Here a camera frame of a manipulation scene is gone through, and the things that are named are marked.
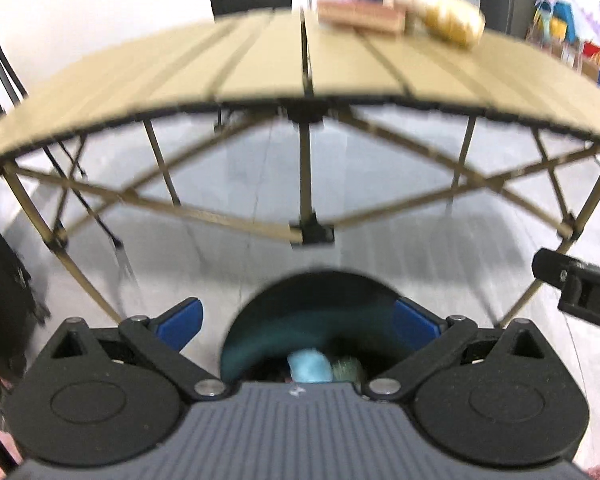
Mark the brown striped box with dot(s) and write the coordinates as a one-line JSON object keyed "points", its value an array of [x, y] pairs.
{"points": [[360, 16]]}

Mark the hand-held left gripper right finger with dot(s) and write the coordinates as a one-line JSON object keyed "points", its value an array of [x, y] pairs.
{"points": [[415, 322]]}

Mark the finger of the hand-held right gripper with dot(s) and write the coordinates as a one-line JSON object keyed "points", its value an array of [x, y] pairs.
{"points": [[550, 269]]}

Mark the yellow white plush toy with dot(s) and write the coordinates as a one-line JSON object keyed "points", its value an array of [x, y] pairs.
{"points": [[450, 20]]}

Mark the tan folding camping table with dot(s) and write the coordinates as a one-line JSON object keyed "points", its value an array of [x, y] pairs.
{"points": [[180, 70]]}

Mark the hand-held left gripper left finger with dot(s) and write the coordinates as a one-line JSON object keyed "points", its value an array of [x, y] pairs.
{"points": [[182, 320]]}

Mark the black round trash bin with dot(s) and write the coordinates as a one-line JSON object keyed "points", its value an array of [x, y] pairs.
{"points": [[305, 300]]}

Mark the blue gift bag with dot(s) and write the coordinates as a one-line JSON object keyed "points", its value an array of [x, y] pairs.
{"points": [[564, 22]]}

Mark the black suitcase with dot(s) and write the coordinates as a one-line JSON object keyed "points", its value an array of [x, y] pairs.
{"points": [[0, 285]]}

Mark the light blue plush toy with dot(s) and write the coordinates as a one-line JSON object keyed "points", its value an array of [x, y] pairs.
{"points": [[310, 366]]}

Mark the black tripod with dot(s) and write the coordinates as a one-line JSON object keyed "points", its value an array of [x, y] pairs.
{"points": [[116, 242]]}

